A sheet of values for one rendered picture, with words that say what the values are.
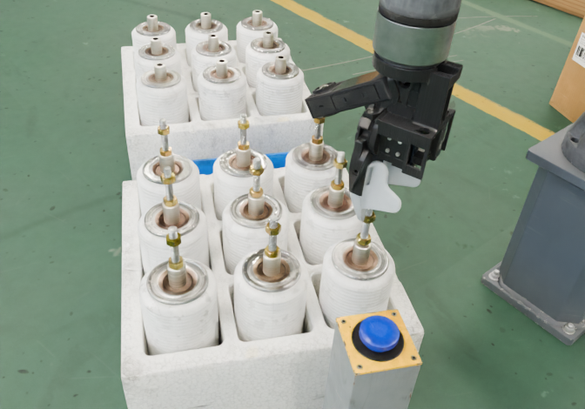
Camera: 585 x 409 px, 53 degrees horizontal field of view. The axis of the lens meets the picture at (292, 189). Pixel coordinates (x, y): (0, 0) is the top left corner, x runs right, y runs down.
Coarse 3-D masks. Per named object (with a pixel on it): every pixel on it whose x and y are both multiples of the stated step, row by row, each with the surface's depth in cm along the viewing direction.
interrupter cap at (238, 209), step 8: (240, 200) 85; (264, 200) 86; (272, 200) 86; (232, 208) 84; (240, 208) 84; (264, 208) 85; (272, 208) 84; (280, 208) 84; (232, 216) 82; (240, 216) 83; (248, 216) 83; (256, 216) 83; (264, 216) 83; (280, 216) 83; (240, 224) 81; (248, 224) 81; (256, 224) 82; (264, 224) 81
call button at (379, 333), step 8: (368, 320) 60; (376, 320) 60; (384, 320) 60; (392, 320) 60; (360, 328) 59; (368, 328) 59; (376, 328) 59; (384, 328) 59; (392, 328) 59; (360, 336) 58; (368, 336) 58; (376, 336) 58; (384, 336) 58; (392, 336) 58; (368, 344) 58; (376, 344) 57; (384, 344) 57; (392, 344) 58
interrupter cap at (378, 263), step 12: (348, 240) 80; (336, 252) 78; (348, 252) 78; (372, 252) 78; (384, 252) 78; (336, 264) 76; (348, 264) 77; (372, 264) 77; (384, 264) 77; (348, 276) 75; (360, 276) 75; (372, 276) 75
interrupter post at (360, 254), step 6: (354, 246) 76; (360, 246) 75; (366, 246) 75; (354, 252) 76; (360, 252) 75; (366, 252) 75; (354, 258) 76; (360, 258) 76; (366, 258) 76; (360, 264) 76
